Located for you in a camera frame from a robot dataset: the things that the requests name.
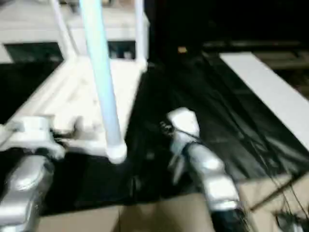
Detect white plastic table top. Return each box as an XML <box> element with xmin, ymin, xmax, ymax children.
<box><xmin>0</xmin><ymin>56</ymin><xmax>148</xmax><ymax>163</ymax></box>

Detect white plastic table leg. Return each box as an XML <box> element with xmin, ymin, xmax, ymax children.
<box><xmin>78</xmin><ymin>0</ymin><xmax>128</xmax><ymax>165</ymax></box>
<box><xmin>49</xmin><ymin>0</ymin><xmax>79</xmax><ymax>61</ymax></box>
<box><xmin>134</xmin><ymin>0</ymin><xmax>148</xmax><ymax>72</ymax></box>

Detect black work mat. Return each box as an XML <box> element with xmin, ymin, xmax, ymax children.
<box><xmin>0</xmin><ymin>46</ymin><xmax>309</xmax><ymax>214</ymax></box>

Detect white side table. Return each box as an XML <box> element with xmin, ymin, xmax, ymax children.
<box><xmin>219</xmin><ymin>52</ymin><xmax>309</xmax><ymax>151</ymax></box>

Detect white cabinet with glass doors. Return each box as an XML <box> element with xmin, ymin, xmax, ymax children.
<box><xmin>0</xmin><ymin>0</ymin><xmax>151</xmax><ymax>64</ymax></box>

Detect black stand leg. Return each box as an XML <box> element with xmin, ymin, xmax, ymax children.
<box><xmin>248</xmin><ymin>183</ymin><xmax>302</xmax><ymax>211</ymax></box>

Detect grey power box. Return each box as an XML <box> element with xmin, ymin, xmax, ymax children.
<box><xmin>275</xmin><ymin>213</ymin><xmax>309</xmax><ymax>232</ymax></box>

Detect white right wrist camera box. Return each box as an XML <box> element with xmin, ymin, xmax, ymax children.
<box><xmin>164</xmin><ymin>107</ymin><xmax>201</xmax><ymax>146</ymax></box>

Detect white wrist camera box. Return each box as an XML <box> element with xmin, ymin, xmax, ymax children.
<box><xmin>164</xmin><ymin>107</ymin><xmax>201</xmax><ymax>146</ymax></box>
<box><xmin>6</xmin><ymin>115</ymin><xmax>66</xmax><ymax>161</ymax></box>

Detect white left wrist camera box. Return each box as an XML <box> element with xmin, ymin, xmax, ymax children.
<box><xmin>6</xmin><ymin>115</ymin><xmax>66</xmax><ymax>161</ymax></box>

